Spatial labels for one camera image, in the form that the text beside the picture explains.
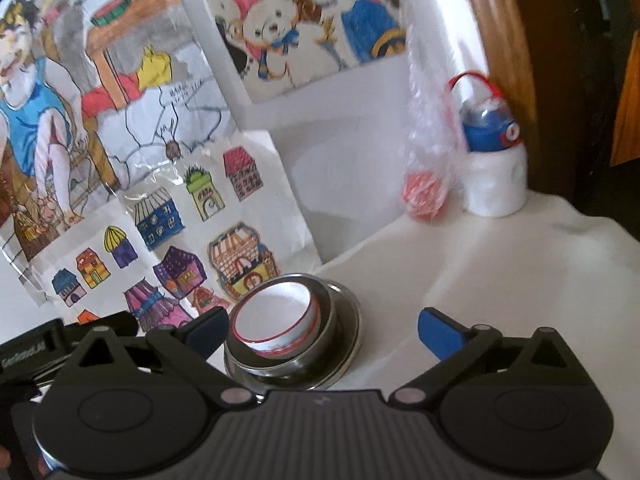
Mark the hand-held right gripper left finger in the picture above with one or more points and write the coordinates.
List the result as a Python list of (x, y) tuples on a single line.
[(205, 332)]

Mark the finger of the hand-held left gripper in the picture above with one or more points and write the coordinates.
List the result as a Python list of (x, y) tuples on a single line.
[(120, 322)]

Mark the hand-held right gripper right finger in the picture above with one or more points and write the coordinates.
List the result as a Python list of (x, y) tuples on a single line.
[(440, 332)]

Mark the white red-rimmed bowl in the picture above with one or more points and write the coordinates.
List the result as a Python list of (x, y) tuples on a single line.
[(287, 349), (270, 315)]

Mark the stainless steel plate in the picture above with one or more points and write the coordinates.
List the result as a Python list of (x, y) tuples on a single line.
[(320, 384), (345, 330)]

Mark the stainless steel bowl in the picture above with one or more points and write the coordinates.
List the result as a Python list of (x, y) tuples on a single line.
[(326, 310)]

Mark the white printed tablecloth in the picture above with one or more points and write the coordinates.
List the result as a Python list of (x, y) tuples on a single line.
[(500, 270)]

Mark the clear plastic bag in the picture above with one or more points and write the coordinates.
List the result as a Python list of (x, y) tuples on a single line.
[(425, 195)]

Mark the colourful houses drawing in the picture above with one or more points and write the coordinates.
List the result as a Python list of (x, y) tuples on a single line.
[(280, 200)]

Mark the white bottle blue lid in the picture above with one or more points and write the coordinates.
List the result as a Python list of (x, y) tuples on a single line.
[(495, 185)]

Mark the child with fan drawing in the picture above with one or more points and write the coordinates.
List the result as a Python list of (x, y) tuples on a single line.
[(165, 110)]

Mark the orange dress figure painting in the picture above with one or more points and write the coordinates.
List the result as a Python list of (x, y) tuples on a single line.
[(627, 110)]

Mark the girl with teddy drawing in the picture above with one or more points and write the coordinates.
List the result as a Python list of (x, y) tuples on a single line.
[(310, 35)]

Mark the brown wooden door frame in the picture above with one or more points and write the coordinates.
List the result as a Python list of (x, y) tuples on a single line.
[(500, 35)]

